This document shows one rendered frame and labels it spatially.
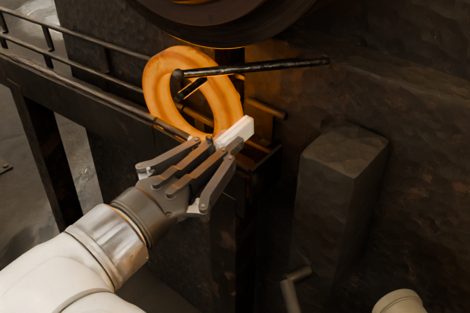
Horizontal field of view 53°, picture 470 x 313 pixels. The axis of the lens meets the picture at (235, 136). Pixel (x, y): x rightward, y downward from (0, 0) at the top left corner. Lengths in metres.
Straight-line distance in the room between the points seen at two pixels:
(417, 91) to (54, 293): 0.44
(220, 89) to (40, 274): 0.33
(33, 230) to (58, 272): 1.15
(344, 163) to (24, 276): 0.36
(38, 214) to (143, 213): 1.16
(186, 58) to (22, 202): 1.19
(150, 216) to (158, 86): 0.26
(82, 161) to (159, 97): 1.11
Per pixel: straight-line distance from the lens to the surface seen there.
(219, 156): 0.64
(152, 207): 0.57
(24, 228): 1.68
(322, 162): 0.57
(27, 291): 0.51
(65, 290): 0.50
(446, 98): 0.58
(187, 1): 0.55
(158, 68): 0.73
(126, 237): 0.55
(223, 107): 0.66
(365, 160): 0.58
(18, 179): 1.87
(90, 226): 0.55
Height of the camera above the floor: 1.17
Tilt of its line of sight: 38 degrees down
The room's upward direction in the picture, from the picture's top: straight up
